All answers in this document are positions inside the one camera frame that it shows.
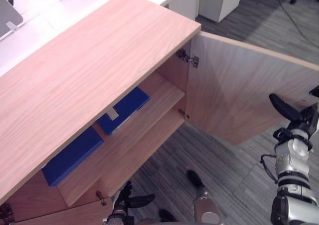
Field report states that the white divider bracket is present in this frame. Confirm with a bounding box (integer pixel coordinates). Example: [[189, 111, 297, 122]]
[[5, 21, 20, 33]]

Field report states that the wooden cabinet shelf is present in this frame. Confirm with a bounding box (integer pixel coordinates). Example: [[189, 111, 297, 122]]
[[56, 70, 186, 208]]

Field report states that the white office desk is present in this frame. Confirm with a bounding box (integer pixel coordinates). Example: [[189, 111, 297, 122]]
[[0, 0, 200, 78]]

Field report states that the thin grey floor cable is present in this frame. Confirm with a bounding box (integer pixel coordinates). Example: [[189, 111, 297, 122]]
[[273, 0, 311, 41]]

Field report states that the blue folder with white label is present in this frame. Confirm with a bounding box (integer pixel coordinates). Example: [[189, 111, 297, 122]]
[[96, 86, 151, 137]]

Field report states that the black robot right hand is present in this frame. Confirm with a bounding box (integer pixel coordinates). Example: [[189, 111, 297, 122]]
[[269, 85, 319, 137]]

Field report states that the white drawer pedestal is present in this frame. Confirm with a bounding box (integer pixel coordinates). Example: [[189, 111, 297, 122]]
[[198, 0, 244, 23]]

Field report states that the silver robot right leg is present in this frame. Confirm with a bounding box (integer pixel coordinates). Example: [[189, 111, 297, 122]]
[[186, 169, 224, 225]]

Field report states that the wooden cabinet door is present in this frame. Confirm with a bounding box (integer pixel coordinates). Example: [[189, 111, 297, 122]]
[[184, 30, 319, 146], [13, 200, 116, 225]]

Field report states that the grey desk divider panel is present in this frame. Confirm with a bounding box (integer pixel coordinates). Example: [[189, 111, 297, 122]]
[[0, 0, 24, 37]]

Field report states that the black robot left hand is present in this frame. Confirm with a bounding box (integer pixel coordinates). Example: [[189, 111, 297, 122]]
[[113, 181, 156, 215]]

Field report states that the light wooden cabinet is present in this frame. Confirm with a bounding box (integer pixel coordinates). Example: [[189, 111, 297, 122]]
[[0, 0, 202, 225]]

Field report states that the plain blue folder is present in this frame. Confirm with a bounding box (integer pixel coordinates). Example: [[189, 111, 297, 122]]
[[41, 127, 104, 188]]

